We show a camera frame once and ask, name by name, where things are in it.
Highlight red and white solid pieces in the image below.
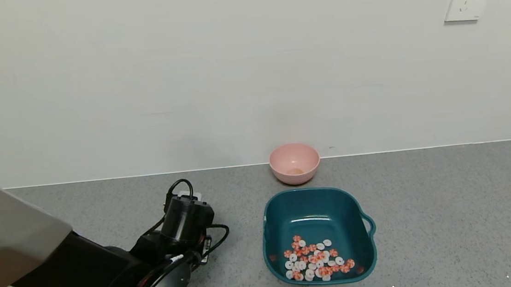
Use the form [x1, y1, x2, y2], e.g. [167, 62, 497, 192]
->
[267, 229, 366, 286]

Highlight pink plastic bowl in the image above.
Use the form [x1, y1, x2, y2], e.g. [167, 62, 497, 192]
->
[268, 141, 323, 188]

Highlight teal square plastic basin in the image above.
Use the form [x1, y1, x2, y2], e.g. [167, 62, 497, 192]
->
[258, 182, 381, 287]

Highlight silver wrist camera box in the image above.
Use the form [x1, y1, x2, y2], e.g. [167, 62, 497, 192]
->
[176, 190, 203, 205]

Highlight thin black camera cable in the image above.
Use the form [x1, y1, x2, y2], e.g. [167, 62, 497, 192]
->
[165, 178, 195, 203]

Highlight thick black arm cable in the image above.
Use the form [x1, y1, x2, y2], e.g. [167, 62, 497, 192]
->
[69, 222, 235, 287]

